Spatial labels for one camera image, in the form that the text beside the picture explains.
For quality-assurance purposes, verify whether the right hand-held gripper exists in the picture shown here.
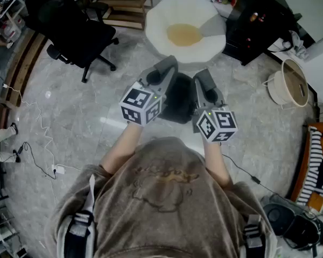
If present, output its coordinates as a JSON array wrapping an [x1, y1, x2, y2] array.
[[191, 68, 239, 145]]

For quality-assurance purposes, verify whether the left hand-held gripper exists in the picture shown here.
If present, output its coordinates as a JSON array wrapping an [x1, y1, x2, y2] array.
[[119, 55, 179, 126]]

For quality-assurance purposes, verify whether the white egg-shaped beanbag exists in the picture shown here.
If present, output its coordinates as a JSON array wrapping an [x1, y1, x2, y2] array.
[[144, 0, 227, 71]]

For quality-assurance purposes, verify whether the person's right forearm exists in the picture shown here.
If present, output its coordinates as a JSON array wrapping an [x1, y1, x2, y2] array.
[[203, 141, 234, 190]]

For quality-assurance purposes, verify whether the person's left forearm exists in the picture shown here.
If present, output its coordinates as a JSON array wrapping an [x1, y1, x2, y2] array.
[[101, 122, 145, 176]]

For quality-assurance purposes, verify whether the white round basket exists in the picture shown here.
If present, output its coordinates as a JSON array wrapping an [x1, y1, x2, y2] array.
[[262, 58, 310, 110]]

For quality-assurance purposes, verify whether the black glass-door cabinet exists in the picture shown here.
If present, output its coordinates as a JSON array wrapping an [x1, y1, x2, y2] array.
[[222, 0, 304, 67]]

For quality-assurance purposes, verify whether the wooden shelf rack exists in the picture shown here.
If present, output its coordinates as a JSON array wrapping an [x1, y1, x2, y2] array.
[[79, 0, 154, 31]]

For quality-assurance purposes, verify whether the black office chair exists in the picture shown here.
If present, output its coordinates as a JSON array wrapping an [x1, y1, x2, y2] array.
[[25, 0, 120, 83]]

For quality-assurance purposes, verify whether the grey crumpled cloth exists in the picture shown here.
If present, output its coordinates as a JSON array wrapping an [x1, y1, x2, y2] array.
[[281, 30, 309, 60]]

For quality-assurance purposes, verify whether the person's grey-brown t-shirt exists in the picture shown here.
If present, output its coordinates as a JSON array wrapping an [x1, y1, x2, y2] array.
[[44, 136, 278, 258]]

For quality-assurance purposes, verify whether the wooden platform edge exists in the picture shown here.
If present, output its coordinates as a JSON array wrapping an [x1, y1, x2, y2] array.
[[0, 30, 48, 108]]

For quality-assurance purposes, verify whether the black grey bag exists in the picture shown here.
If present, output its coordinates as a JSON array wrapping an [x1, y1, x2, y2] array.
[[261, 195, 323, 252]]

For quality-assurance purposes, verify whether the white cluttered desk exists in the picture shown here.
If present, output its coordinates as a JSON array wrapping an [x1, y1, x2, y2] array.
[[0, 0, 26, 44]]

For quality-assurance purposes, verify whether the black cable with inline block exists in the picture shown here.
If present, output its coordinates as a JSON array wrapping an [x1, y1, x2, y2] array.
[[12, 141, 57, 180], [222, 153, 294, 201]]

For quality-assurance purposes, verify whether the white charging cable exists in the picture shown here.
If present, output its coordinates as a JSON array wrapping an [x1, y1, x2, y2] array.
[[2, 83, 83, 171]]

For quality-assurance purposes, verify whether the black grey harness strap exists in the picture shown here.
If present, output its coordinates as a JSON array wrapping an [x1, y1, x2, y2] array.
[[63, 175, 96, 258], [242, 213, 267, 258]]

